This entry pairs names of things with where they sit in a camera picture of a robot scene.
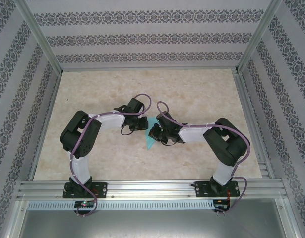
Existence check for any wide aluminium side rail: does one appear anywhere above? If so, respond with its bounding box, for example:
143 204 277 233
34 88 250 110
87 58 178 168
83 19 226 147
233 70 276 180

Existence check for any grey sheet metal tray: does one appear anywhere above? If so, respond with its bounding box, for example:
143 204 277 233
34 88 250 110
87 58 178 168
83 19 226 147
14 198 298 238

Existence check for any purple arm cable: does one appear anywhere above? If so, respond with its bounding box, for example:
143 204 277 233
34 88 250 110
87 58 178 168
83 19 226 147
69 93 153 218
156 101 251 216

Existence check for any circuit board with green light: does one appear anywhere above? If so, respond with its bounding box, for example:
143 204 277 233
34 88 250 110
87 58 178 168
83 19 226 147
74 201 95 208

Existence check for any aluminium frame post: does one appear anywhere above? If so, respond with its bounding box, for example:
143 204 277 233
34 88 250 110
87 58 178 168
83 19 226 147
235 0 284 74
15 0 63 74

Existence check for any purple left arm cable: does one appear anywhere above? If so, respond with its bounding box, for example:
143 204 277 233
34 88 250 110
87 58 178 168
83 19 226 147
69 93 153 218

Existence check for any long aluminium mounting rail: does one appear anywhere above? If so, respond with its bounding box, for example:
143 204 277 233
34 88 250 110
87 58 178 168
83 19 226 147
17 180 288 199

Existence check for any narrow aluminium side rail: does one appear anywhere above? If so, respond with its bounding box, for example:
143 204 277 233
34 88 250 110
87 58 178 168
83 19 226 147
27 70 63 181

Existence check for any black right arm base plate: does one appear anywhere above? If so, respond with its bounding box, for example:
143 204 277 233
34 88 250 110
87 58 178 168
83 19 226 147
194 180 241 198

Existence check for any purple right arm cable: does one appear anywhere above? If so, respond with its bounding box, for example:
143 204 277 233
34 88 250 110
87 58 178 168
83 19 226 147
156 101 251 216

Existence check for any thin aluminium wall rail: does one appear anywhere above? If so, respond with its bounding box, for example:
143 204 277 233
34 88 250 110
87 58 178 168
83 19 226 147
61 66 239 72

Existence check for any slotted grey cable duct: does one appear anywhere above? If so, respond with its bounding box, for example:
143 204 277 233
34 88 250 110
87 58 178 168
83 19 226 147
27 200 215 210

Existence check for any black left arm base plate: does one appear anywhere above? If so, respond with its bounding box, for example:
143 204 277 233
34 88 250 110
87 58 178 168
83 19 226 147
63 182 108 199

